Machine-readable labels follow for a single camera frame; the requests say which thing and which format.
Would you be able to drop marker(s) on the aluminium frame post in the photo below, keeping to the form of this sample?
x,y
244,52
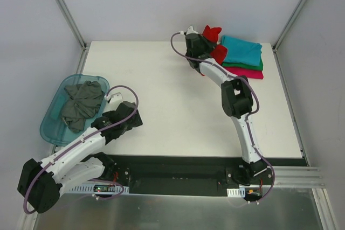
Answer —
x,y
71,23
293,17

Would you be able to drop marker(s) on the grey crumpled t shirt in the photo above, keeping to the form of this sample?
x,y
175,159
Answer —
x,y
84,102

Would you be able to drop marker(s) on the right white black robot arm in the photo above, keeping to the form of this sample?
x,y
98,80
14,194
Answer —
x,y
239,102

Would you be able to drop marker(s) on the white cable duct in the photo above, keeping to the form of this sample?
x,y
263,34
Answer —
x,y
98,188
236,193

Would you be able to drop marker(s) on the blue plastic bin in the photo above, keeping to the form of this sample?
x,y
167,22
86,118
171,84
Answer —
x,y
52,128

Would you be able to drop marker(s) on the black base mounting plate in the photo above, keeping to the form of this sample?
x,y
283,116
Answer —
x,y
184,176

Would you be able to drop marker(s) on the green folded t shirt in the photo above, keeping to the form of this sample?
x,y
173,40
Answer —
x,y
244,65

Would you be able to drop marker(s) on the red t shirt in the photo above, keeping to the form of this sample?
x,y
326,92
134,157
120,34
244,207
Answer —
x,y
218,51

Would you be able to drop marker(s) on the teal folded t shirt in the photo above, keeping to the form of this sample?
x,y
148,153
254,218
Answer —
x,y
241,51

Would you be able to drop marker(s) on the left white cable duct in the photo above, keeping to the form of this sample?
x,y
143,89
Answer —
x,y
98,188

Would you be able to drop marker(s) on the right aluminium frame post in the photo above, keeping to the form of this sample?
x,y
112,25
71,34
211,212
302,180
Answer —
x,y
293,17

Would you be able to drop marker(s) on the pink folded t shirt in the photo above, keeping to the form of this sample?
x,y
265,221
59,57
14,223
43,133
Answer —
x,y
249,73

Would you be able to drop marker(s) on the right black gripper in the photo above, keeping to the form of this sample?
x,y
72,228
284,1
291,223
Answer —
x,y
206,46

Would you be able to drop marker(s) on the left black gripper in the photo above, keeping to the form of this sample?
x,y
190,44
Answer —
x,y
132,118

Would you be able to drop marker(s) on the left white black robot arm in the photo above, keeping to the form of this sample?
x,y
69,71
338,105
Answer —
x,y
43,182

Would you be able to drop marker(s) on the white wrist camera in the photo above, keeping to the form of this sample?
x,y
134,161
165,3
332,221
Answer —
x,y
114,98
190,30

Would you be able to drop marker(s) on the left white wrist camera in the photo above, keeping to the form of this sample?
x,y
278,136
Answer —
x,y
114,98

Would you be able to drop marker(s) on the left aluminium frame post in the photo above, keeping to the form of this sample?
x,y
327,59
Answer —
x,y
71,23

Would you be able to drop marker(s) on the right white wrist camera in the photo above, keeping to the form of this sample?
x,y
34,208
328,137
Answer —
x,y
190,30

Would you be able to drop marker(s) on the right white cable duct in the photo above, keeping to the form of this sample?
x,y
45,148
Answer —
x,y
236,193

